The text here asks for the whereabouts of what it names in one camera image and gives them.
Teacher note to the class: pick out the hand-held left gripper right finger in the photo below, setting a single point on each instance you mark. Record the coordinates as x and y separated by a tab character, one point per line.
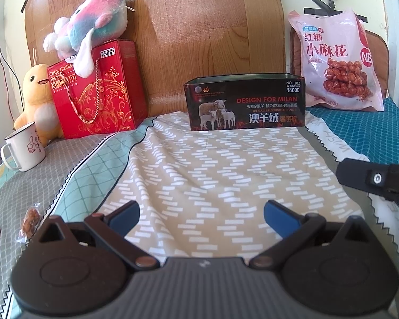
279	214

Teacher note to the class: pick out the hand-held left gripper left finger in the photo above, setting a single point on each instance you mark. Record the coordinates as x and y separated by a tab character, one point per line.
128	214

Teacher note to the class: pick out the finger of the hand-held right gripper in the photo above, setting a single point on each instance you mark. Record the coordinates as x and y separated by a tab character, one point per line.
359	172

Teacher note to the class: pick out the black tin box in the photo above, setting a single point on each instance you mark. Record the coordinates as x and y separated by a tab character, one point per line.
252	106

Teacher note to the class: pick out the teal checked cloth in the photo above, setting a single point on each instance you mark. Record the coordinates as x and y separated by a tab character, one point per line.
362	133

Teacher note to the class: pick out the small brown candy packet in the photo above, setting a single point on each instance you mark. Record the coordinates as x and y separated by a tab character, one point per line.
30	222

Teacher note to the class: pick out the red gift box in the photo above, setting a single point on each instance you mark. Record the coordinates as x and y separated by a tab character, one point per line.
109	99

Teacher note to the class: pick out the large pink snack bag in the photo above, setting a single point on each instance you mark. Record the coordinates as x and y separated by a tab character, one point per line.
332	56

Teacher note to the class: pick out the white enamel mug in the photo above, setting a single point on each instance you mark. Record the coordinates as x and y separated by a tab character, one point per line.
26	146

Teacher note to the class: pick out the yellow duck plush toy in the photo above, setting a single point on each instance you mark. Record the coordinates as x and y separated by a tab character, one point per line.
36	89

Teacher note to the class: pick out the pastel rainbow plush toy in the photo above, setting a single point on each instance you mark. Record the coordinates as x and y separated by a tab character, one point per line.
96	16

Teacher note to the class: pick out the wood grain wall panel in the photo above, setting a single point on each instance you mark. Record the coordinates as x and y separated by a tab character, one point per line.
202	23

